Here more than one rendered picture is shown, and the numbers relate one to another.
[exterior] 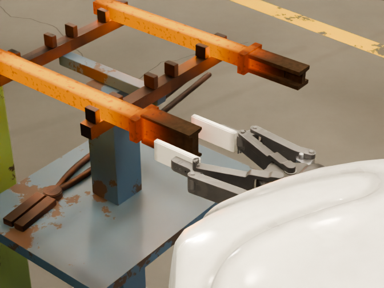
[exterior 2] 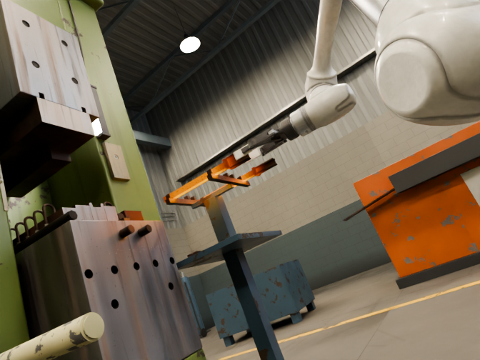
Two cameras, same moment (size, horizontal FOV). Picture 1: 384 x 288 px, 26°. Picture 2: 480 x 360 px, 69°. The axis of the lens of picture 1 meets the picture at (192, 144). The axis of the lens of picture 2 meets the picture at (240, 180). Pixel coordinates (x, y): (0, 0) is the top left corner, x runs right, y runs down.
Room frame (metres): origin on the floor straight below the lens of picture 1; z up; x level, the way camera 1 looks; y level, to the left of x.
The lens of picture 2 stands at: (-0.24, 0.37, 0.58)
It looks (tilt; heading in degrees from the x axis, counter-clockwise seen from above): 17 degrees up; 345
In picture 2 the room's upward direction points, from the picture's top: 22 degrees counter-clockwise
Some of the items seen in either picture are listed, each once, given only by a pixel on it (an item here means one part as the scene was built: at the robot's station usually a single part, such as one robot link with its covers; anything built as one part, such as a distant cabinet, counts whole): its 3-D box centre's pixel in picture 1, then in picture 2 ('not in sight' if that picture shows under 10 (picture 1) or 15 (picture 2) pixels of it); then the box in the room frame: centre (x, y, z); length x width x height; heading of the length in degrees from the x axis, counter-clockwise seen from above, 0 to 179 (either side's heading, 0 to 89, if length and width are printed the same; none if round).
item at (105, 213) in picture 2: not in sight; (50, 241); (0.98, 0.71, 0.96); 0.42 x 0.20 x 0.09; 53
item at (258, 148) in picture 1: (265, 158); (271, 143); (0.85, -0.09, 1.02); 0.11 x 0.01 x 0.04; 30
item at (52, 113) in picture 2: not in sight; (30, 147); (0.98, 0.71, 1.32); 0.42 x 0.20 x 0.10; 53
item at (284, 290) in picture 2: not in sight; (262, 301); (4.85, -0.68, 0.36); 1.21 x 0.81 x 0.72; 52
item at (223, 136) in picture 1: (214, 132); (251, 155); (0.91, -0.03, 1.02); 0.07 x 0.01 x 0.03; 52
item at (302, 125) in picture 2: not in sight; (302, 121); (0.75, -0.18, 1.02); 0.09 x 0.06 x 0.09; 142
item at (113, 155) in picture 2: not in sight; (116, 161); (1.18, 0.46, 1.27); 0.09 x 0.02 x 0.17; 143
